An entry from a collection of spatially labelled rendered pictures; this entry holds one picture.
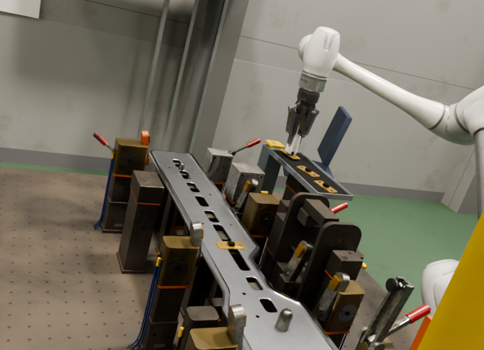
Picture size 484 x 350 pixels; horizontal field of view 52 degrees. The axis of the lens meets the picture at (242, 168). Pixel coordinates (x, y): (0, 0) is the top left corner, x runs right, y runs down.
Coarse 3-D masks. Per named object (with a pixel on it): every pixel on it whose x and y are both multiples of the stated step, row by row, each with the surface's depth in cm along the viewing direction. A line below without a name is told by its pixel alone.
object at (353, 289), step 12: (348, 288) 124; (360, 288) 125; (336, 300) 121; (348, 300) 122; (360, 300) 124; (336, 312) 122; (348, 312) 123; (324, 324) 125; (336, 324) 124; (348, 324) 126; (336, 336) 127
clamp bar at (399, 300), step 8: (392, 280) 102; (400, 280) 104; (392, 288) 101; (400, 288) 103; (408, 288) 102; (392, 296) 106; (400, 296) 102; (408, 296) 103; (384, 304) 106; (392, 304) 105; (400, 304) 103; (376, 312) 107; (384, 312) 106; (392, 312) 103; (376, 320) 107; (384, 320) 106; (392, 320) 104; (368, 328) 108; (376, 328) 107; (384, 328) 105; (376, 336) 105; (384, 336) 106
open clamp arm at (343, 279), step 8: (336, 280) 121; (344, 280) 121; (328, 288) 124; (336, 288) 121; (344, 288) 121; (328, 296) 123; (320, 304) 125; (328, 304) 122; (320, 312) 124; (328, 312) 123
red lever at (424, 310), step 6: (420, 306) 110; (426, 306) 110; (414, 312) 109; (420, 312) 109; (426, 312) 109; (402, 318) 109; (408, 318) 109; (414, 318) 108; (420, 318) 109; (396, 324) 108; (402, 324) 108; (408, 324) 109; (390, 330) 108; (396, 330) 108; (372, 336) 107
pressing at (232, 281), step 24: (168, 168) 184; (192, 168) 190; (192, 192) 169; (216, 192) 174; (192, 216) 153; (216, 216) 158; (216, 240) 143; (240, 240) 147; (216, 264) 131; (240, 288) 124; (264, 288) 127; (264, 312) 118; (264, 336) 109; (288, 336) 111; (312, 336) 114
